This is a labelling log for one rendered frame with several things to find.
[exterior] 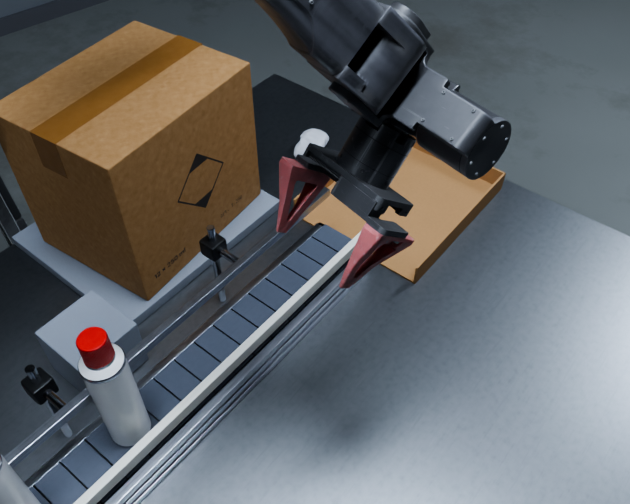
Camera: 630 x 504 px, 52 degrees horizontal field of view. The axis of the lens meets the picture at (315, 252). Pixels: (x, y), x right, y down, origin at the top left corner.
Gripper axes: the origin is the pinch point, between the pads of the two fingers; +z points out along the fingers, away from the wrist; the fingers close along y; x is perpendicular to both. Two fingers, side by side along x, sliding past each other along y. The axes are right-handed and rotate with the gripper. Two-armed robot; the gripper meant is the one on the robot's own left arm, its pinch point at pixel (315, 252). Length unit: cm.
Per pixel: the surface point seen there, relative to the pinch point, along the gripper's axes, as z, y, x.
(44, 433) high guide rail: 35.2, -13.2, -9.2
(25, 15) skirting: 52, -291, 121
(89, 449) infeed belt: 39.5, -12.8, -1.5
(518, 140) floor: -18, -72, 209
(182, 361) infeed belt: 29.4, -16.2, 11.0
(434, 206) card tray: -1, -17, 56
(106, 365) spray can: 22.8, -10.4, -8.1
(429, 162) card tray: -7, -26, 63
